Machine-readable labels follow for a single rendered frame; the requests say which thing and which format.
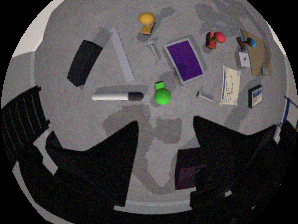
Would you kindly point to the yellow rubber stamp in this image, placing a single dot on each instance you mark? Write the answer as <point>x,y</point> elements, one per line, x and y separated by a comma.
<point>149,22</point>

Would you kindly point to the red rubber stamp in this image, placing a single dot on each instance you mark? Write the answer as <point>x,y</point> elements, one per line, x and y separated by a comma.
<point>213,39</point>

